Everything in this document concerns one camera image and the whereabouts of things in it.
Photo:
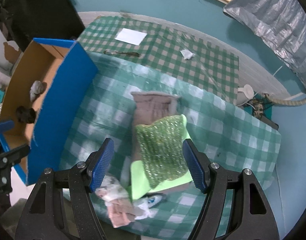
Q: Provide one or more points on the light green microfiber cloth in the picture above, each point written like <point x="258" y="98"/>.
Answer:
<point x="158" y="164"/>

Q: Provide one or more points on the crumpled white paper scrap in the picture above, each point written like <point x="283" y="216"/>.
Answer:
<point x="187" y="55"/>

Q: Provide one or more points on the silver tarp cover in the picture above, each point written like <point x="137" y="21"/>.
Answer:
<point x="281" y="24"/>

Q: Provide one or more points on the black sock in box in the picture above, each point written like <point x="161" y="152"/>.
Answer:
<point x="26" y="116"/>

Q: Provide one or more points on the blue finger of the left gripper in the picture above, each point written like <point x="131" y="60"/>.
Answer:
<point x="6" y="125"/>

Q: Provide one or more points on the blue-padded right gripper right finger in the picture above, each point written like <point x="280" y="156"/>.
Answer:
<point x="251" y="216"/>

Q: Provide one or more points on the white paper sheet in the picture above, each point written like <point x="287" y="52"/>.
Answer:
<point x="130" y="36"/>

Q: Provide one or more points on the green knitted sparkly cloth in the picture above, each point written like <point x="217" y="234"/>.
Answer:
<point x="160" y="146"/>

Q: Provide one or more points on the dark pen on tablecloth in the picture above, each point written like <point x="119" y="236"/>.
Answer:
<point x="132" y="54"/>

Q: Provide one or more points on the white and blue plastic bag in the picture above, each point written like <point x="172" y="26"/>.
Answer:
<point x="145" y="207"/>

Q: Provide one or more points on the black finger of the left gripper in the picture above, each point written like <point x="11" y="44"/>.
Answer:
<point x="15" y="155"/>

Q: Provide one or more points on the grey pink patterned cloth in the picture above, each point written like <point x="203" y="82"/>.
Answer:
<point x="120" y="209"/>

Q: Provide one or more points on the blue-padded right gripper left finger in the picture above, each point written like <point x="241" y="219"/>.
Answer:
<point x="43" y="216"/>

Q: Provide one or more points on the grey sock in box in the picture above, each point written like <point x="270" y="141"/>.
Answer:
<point x="37" y="89"/>

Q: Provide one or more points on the green checkered tablecloth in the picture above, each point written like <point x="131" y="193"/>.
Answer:
<point x="213" y="68"/>

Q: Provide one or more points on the brown knitted beanie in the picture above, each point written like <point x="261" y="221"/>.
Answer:
<point x="150" y="107"/>

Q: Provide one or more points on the white plastic spoon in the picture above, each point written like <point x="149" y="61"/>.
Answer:
<point x="244" y="94"/>

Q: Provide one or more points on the blue cardboard box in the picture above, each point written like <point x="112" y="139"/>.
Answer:
<point x="68" y="71"/>

